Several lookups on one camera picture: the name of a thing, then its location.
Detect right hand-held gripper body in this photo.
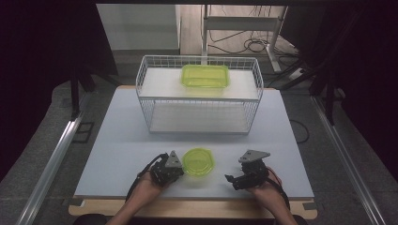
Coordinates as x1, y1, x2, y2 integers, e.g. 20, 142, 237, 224
233, 149, 271, 191

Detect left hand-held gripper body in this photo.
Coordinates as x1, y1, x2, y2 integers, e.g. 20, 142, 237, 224
149, 150, 186, 188

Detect round green plastic lid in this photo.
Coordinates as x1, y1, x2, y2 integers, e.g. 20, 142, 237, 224
181, 147, 216, 178

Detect white wire basket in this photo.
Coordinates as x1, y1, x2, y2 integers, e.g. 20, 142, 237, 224
135, 54, 265, 136

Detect rectangular green plastic container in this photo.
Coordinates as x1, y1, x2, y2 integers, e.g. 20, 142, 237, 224
180, 64, 231, 89

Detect person's right hand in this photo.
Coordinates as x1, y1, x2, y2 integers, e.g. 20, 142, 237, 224
247, 174, 290, 214

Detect person's left hand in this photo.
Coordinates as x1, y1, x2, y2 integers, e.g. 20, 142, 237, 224
132, 172, 172, 207

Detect black metal stand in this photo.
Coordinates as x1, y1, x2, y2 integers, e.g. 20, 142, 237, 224
69, 62, 97, 121
308, 62, 341, 127

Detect white power strip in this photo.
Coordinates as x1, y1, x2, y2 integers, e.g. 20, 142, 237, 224
287, 67, 306, 82

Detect white cabinet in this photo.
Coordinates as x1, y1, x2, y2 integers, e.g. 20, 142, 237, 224
96, 3, 182, 52

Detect left hand-held gripper cable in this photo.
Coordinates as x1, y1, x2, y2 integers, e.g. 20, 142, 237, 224
125, 153, 170, 203

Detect hand-held gripper cable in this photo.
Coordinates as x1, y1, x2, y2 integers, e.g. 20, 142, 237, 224
125, 153, 170, 203
266, 167, 291, 211

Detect right hand-held gripper cable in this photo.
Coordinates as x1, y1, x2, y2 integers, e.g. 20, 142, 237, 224
266, 167, 291, 211

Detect thin black cable loop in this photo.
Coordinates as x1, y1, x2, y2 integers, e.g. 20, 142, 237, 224
289, 118, 312, 145

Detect aluminium rail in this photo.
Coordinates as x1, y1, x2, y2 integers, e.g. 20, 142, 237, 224
15, 93, 93, 225
311, 95, 388, 225

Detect black floor cables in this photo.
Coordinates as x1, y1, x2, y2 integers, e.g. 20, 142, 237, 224
207, 5, 301, 57

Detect white metal desk frame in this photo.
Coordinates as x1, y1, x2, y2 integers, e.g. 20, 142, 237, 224
200, 4, 289, 73

